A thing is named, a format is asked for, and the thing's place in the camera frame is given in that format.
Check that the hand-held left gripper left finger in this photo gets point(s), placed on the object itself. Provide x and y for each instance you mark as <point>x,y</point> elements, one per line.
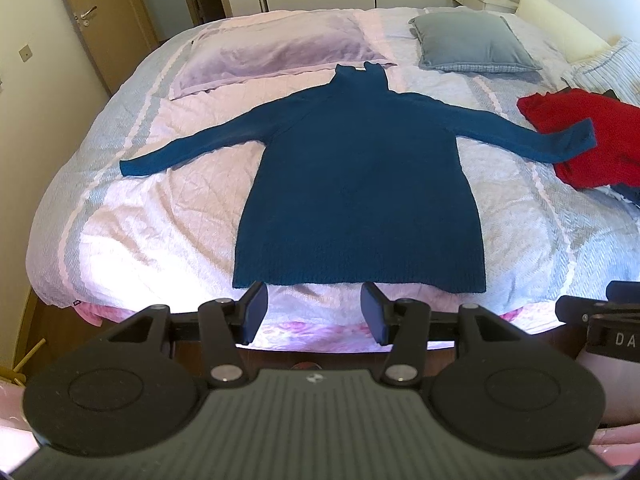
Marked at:
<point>257,306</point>

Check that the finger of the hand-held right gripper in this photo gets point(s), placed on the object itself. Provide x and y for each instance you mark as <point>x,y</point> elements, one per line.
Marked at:
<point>575,310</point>

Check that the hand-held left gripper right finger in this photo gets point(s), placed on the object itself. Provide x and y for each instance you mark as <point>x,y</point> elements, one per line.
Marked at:
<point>372,311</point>

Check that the blue turtleneck sweater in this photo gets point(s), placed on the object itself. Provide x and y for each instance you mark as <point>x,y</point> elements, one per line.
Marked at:
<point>360,170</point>

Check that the pink floral bed sheet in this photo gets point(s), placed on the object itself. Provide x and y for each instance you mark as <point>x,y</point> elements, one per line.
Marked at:
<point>300,332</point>

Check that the bed with patterned bedspread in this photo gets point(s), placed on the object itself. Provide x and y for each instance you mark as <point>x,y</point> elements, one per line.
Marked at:
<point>175,220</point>

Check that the dark blue garment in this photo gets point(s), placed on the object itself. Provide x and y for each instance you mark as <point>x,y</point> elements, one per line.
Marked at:
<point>627,195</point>

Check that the red garment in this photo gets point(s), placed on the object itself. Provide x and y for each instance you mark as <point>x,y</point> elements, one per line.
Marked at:
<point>610,130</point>

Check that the blue striped pillow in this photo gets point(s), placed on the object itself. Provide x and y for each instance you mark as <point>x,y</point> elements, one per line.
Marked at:
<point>612,67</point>

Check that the yellow broom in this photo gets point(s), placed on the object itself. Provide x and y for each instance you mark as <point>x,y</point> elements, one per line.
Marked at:
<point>17,365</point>

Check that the purple pillow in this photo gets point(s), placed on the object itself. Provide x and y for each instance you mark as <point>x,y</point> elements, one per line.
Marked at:
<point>270,50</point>

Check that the grey pillow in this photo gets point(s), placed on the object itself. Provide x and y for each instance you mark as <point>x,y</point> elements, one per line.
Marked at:
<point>465,40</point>

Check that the cream padded headboard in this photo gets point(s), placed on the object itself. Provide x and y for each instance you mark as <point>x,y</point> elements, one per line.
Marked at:
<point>550,20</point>

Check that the wooden door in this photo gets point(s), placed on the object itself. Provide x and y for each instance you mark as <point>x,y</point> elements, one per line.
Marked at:
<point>110,10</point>

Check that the wall light switch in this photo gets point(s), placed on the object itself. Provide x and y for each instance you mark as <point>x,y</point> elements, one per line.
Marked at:
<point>25,53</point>

